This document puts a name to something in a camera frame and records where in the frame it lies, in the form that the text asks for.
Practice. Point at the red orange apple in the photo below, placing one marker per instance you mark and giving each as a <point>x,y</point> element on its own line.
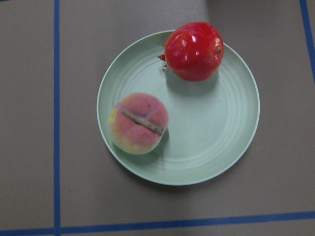
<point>194,51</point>

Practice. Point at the green plate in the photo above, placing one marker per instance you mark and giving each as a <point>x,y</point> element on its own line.
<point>211,123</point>

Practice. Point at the yellow pink peach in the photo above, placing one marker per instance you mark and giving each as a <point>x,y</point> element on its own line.
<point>137,123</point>

